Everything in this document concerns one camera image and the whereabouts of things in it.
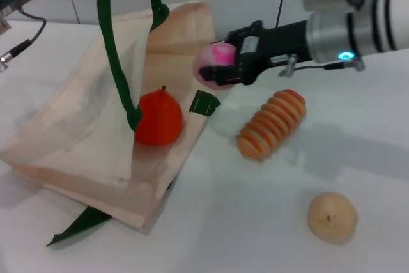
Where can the ribbed orange toy bread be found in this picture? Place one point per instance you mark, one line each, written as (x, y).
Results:
(271, 122)

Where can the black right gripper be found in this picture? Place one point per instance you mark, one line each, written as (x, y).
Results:
(274, 46)

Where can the pink toy peach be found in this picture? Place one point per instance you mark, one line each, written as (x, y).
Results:
(214, 59)

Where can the tan toy pear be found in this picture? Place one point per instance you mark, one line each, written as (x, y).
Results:
(332, 218)

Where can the orange toy fruit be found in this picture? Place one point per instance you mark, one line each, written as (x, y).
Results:
(159, 119)

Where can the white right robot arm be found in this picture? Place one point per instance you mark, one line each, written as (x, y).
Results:
(377, 30)

